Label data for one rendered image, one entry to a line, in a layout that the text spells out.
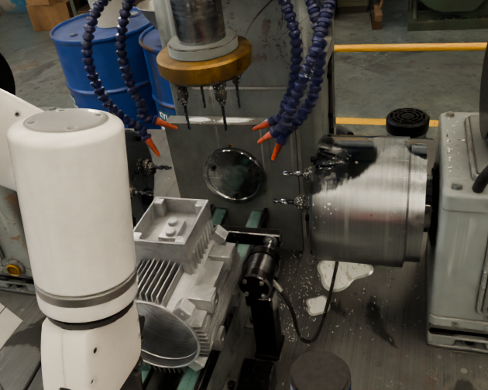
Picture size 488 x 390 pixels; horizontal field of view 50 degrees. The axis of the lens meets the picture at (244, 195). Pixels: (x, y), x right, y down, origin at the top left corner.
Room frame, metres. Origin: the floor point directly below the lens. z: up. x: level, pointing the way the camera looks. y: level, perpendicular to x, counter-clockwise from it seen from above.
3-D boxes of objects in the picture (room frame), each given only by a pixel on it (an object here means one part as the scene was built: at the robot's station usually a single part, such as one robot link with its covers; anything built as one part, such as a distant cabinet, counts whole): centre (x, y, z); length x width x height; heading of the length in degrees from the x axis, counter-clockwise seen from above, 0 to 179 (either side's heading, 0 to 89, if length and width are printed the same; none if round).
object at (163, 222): (0.71, 0.13, 1.11); 0.12 x 0.11 x 0.07; 160
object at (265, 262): (0.85, -0.10, 0.92); 0.45 x 0.13 x 0.24; 160
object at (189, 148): (1.08, 0.00, 0.97); 0.30 x 0.11 x 0.34; 70
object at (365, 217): (0.82, -0.26, 1.04); 0.41 x 0.25 x 0.25; 70
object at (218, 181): (1.02, 0.02, 1.01); 0.15 x 0.02 x 0.15; 70
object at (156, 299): (0.67, 0.14, 1.01); 0.20 x 0.19 x 0.19; 160
